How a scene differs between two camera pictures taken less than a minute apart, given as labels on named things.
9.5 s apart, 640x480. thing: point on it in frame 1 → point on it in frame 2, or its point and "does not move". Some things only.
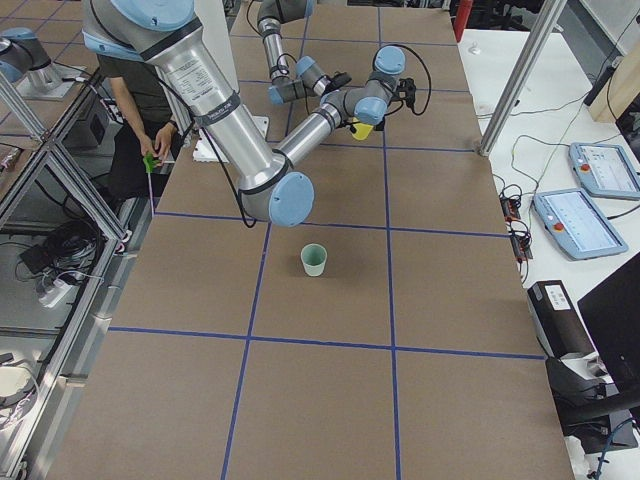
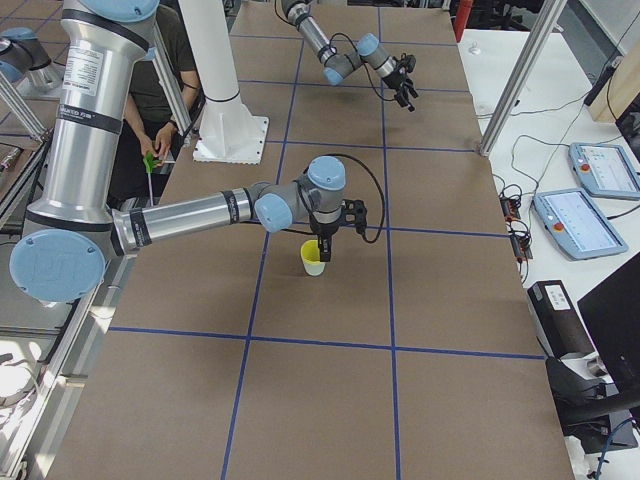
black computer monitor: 612,313 does not move
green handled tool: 150,161 does not move
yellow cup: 363,131 → 310,251
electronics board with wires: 510,199 does not move
